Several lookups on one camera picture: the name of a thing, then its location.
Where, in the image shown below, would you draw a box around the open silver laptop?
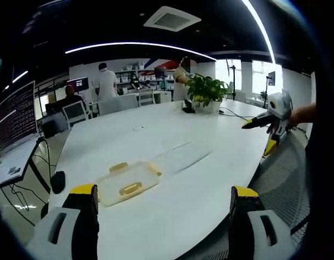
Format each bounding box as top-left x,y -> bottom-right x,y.
0,80 -> 46,190

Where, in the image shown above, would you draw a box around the green potted plant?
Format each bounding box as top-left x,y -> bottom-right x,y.
185,73 -> 233,114

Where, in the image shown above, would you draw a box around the black device on table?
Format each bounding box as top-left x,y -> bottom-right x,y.
182,99 -> 196,114

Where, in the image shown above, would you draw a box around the grey mesh office chair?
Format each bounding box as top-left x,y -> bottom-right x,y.
248,129 -> 312,237

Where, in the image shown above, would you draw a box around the thin cable on table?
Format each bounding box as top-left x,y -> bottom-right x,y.
218,107 -> 256,120

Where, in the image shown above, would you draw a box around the ceiling air conditioner vent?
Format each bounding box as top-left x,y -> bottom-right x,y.
143,5 -> 203,33

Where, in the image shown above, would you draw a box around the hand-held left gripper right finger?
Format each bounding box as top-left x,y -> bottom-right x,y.
228,185 -> 297,260

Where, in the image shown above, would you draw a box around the black tripod stand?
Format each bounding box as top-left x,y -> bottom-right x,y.
226,57 -> 237,100

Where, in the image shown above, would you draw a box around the curved ceiling light strip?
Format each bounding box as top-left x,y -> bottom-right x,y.
65,41 -> 218,61
241,0 -> 277,65

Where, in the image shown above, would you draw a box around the tripod with black screen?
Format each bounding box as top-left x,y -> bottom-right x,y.
264,70 -> 277,109

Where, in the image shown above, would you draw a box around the black desktop monitor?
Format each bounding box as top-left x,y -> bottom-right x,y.
67,76 -> 89,94

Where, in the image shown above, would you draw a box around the clear container with yellow latches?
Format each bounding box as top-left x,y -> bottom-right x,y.
95,160 -> 163,208

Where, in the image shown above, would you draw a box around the white mesh office chair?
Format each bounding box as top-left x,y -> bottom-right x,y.
62,101 -> 92,128

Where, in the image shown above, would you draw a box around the person's dark clothing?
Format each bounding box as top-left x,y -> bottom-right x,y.
304,70 -> 334,217

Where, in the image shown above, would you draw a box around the storage shelves with boxes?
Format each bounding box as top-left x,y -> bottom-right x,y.
113,60 -> 179,92

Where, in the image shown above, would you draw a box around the clear plastic lid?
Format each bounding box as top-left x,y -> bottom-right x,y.
152,140 -> 214,174

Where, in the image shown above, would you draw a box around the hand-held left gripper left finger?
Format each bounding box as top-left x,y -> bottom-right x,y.
25,184 -> 100,260

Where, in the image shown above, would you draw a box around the black floor cable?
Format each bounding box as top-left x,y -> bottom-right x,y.
0,140 -> 53,217

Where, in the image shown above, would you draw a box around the black laptop stand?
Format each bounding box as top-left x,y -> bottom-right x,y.
0,136 -> 53,227

